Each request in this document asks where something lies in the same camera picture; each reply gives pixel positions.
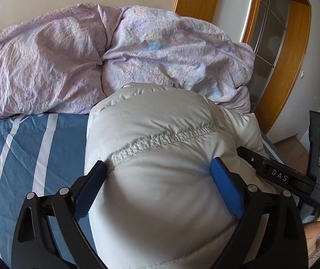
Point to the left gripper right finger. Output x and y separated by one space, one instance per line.
269 232

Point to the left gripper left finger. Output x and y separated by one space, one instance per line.
33 241

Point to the beige puffer down jacket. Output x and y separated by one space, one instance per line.
159 206

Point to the person right hand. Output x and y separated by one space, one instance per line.
312 231

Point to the blue white bed sheet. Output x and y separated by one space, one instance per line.
38 153

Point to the pink floral duvet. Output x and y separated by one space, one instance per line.
68 60

